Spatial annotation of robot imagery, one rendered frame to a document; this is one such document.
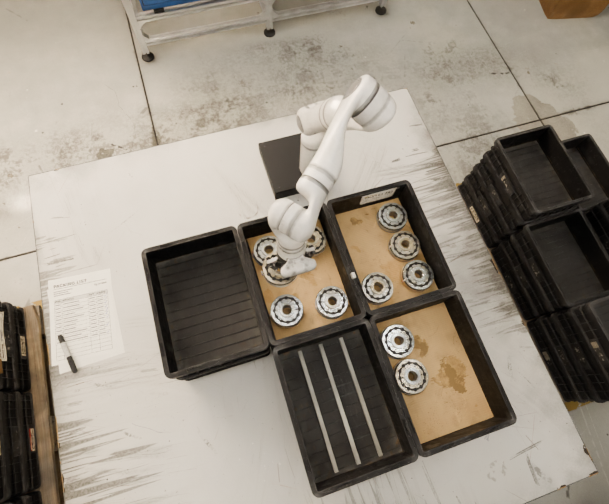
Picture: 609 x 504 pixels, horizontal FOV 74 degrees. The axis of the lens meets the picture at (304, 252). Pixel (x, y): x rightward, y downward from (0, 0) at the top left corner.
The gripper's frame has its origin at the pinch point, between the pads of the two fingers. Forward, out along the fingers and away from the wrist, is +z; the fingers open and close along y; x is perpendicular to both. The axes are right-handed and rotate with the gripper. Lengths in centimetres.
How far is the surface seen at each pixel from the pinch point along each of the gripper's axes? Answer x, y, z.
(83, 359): 2, 72, 30
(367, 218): -13.9, -32.7, 17.7
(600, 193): -13, -178, 75
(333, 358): 27.6, -5.6, 17.7
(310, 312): 11.8, -3.2, 17.5
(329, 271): 0.6, -13.5, 17.6
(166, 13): -193, 17, 70
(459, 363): 41, -43, 18
